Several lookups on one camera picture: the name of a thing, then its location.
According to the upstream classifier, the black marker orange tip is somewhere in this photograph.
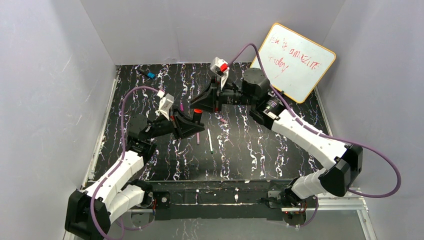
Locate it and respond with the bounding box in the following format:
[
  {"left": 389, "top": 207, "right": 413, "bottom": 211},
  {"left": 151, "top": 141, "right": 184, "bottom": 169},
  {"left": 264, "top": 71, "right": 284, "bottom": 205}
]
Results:
[{"left": 192, "top": 108, "right": 203, "bottom": 124}]

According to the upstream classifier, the pink pen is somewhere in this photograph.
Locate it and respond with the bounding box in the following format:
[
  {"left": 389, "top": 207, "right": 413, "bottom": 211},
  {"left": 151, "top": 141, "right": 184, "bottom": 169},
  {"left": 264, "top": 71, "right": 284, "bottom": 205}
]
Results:
[{"left": 196, "top": 132, "right": 200, "bottom": 145}]

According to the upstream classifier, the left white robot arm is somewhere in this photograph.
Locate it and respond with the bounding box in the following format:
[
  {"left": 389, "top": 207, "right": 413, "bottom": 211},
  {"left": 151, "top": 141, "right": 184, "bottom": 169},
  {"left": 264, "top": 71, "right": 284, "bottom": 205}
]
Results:
[{"left": 64, "top": 107, "right": 205, "bottom": 240}]

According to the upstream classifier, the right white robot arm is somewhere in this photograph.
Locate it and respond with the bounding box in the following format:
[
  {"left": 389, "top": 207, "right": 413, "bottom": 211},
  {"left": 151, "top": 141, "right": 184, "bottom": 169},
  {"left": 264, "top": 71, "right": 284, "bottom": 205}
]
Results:
[{"left": 190, "top": 68, "right": 363, "bottom": 203}]

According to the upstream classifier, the white pen green tip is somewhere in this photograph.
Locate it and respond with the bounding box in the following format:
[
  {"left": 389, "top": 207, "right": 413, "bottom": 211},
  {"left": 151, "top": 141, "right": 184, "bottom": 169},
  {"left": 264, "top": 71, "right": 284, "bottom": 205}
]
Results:
[{"left": 207, "top": 128, "right": 214, "bottom": 154}]

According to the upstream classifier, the blue capped black marker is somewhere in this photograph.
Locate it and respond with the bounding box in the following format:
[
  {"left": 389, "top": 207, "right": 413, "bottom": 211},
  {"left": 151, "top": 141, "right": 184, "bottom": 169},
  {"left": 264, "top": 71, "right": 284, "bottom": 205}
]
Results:
[{"left": 139, "top": 69, "right": 156, "bottom": 79}]

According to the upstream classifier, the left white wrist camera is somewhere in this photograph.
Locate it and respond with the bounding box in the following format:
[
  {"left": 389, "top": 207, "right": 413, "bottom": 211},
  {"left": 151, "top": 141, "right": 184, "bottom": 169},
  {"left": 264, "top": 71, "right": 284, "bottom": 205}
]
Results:
[{"left": 157, "top": 90, "right": 175, "bottom": 121}]

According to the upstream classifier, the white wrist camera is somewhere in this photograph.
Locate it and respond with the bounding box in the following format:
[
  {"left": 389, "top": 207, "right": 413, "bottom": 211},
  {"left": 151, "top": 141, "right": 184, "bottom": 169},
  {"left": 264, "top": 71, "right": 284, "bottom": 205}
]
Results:
[
  {"left": 210, "top": 57, "right": 229, "bottom": 90},
  {"left": 157, "top": 90, "right": 175, "bottom": 121}
]

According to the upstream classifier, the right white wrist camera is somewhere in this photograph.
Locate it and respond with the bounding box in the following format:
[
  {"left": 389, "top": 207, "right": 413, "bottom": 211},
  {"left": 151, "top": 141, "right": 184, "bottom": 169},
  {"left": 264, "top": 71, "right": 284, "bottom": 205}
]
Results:
[{"left": 210, "top": 57, "right": 229, "bottom": 90}]

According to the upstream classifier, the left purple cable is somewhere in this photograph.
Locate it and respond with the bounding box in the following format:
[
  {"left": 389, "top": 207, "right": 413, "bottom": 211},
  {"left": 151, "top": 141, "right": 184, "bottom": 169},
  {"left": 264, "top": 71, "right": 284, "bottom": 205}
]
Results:
[{"left": 90, "top": 86, "right": 161, "bottom": 240}]

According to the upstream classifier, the purple cable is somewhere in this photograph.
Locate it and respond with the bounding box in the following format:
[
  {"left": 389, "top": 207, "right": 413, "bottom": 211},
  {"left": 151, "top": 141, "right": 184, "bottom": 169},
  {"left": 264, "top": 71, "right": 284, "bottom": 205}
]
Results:
[
  {"left": 90, "top": 86, "right": 161, "bottom": 240},
  {"left": 227, "top": 43, "right": 402, "bottom": 228}
]

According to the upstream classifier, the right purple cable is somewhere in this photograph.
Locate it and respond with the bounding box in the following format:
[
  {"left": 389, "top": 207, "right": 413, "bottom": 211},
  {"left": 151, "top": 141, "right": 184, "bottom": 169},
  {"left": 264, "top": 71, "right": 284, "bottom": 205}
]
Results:
[{"left": 227, "top": 43, "right": 402, "bottom": 228}]

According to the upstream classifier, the white whiteboard orange frame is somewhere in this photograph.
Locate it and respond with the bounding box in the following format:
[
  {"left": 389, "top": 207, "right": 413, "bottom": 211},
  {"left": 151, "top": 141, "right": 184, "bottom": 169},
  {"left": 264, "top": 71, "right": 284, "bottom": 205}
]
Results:
[{"left": 258, "top": 23, "right": 337, "bottom": 104}]

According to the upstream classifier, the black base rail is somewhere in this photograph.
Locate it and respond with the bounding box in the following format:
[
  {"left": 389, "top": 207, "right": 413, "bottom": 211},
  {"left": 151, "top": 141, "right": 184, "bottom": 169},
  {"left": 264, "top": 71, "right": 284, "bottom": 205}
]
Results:
[{"left": 79, "top": 178, "right": 339, "bottom": 222}]

